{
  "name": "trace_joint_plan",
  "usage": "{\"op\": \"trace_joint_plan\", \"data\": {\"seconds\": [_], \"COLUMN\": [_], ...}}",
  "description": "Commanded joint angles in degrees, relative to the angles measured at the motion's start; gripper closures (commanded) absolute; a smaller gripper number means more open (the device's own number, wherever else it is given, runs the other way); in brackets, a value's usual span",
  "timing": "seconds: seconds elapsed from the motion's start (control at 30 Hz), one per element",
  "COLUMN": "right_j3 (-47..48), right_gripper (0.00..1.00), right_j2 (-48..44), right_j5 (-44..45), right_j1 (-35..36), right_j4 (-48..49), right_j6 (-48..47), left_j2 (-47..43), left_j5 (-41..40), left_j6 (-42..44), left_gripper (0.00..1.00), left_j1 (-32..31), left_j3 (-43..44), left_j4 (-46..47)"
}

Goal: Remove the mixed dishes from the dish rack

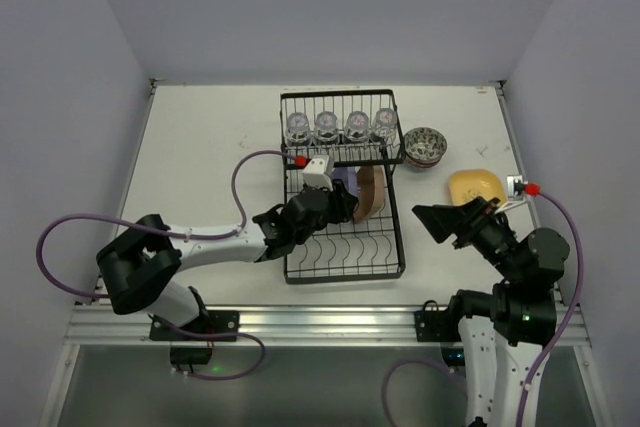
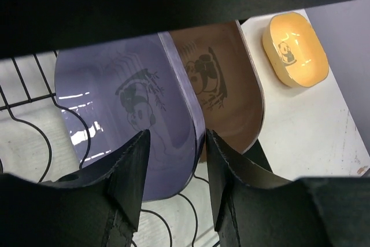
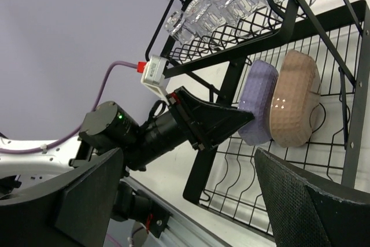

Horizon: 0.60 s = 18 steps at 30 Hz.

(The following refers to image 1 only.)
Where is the yellow textured bowl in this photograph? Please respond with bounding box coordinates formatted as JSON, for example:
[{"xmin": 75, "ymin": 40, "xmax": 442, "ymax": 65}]
[{"xmin": 448, "ymin": 169, "xmax": 507, "ymax": 206}]

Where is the purple textured bowl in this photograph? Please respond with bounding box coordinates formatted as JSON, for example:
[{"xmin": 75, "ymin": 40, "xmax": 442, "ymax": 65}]
[{"xmin": 331, "ymin": 167, "xmax": 359, "ymax": 197}]

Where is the blue triangle patterned bowl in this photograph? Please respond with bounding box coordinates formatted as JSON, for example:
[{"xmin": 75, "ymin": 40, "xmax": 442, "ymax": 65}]
[{"xmin": 405, "ymin": 156, "xmax": 441, "ymax": 171}]

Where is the brown textured bowl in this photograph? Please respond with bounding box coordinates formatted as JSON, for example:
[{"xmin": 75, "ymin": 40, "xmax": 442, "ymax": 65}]
[{"xmin": 353, "ymin": 165, "xmax": 385, "ymax": 223}]

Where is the clear drinking glass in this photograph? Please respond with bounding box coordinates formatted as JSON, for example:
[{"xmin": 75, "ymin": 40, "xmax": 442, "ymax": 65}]
[
  {"xmin": 370, "ymin": 108, "xmax": 398, "ymax": 145},
  {"xmin": 285, "ymin": 112, "xmax": 311, "ymax": 147},
  {"xmin": 313, "ymin": 111, "xmax": 339, "ymax": 146},
  {"xmin": 343, "ymin": 111, "xmax": 370, "ymax": 144}
]

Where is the black floral patterned bowl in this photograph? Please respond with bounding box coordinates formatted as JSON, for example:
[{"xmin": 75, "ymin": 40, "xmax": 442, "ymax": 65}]
[{"xmin": 405, "ymin": 127, "xmax": 448, "ymax": 163}]

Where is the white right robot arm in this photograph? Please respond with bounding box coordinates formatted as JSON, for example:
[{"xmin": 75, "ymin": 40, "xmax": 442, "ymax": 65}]
[{"xmin": 412, "ymin": 197, "xmax": 570, "ymax": 426}]

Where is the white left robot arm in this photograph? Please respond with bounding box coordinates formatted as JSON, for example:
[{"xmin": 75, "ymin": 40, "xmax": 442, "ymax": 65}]
[{"xmin": 96, "ymin": 180, "xmax": 358, "ymax": 338}]

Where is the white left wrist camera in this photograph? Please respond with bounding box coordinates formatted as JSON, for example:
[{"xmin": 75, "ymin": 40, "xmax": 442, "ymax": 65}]
[{"xmin": 302, "ymin": 155, "xmax": 334, "ymax": 191}]

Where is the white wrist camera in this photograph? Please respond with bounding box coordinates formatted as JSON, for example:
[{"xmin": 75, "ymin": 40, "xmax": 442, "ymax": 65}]
[
  {"xmin": 302, "ymin": 155, "xmax": 334, "ymax": 191},
  {"xmin": 496, "ymin": 175, "xmax": 527, "ymax": 213}
]

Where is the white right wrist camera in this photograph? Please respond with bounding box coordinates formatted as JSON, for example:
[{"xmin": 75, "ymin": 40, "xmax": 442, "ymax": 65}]
[{"xmin": 496, "ymin": 175, "xmax": 527, "ymax": 213}]

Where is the black wire dish rack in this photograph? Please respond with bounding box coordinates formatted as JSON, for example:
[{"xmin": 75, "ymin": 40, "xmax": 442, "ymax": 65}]
[{"xmin": 280, "ymin": 89, "xmax": 405, "ymax": 285}]

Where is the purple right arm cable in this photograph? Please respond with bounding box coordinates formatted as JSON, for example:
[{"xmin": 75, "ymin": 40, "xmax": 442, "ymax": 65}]
[{"xmin": 381, "ymin": 180, "xmax": 586, "ymax": 427}]

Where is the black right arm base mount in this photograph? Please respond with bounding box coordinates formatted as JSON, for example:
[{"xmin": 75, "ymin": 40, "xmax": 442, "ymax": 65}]
[{"xmin": 413, "ymin": 299, "xmax": 466, "ymax": 368}]

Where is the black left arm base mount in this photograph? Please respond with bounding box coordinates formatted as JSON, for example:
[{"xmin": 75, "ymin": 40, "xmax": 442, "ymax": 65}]
[{"xmin": 149, "ymin": 310, "xmax": 240, "ymax": 373}]

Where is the aluminium mounting rail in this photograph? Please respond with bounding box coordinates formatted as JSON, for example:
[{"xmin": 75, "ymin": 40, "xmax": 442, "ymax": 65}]
[{"xmin": 62, "ymin": 302, "xmax": 594, "ymax": 347}]

